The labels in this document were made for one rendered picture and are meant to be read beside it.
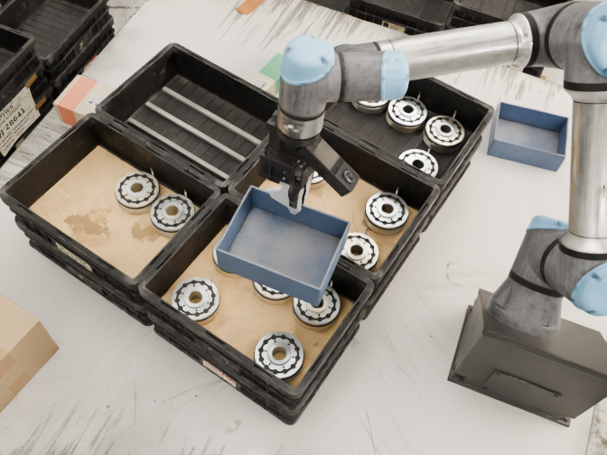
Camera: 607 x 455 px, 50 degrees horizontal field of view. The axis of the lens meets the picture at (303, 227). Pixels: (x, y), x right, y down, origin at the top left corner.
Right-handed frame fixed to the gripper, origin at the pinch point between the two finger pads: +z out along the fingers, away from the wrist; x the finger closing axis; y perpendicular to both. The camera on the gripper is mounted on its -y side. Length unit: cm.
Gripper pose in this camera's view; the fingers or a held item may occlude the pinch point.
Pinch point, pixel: (299, 208)
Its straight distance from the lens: 121.1
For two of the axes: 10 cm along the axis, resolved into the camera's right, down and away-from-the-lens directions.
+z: -1.0, 6.1, 7.8
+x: -4.1, 6.9, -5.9
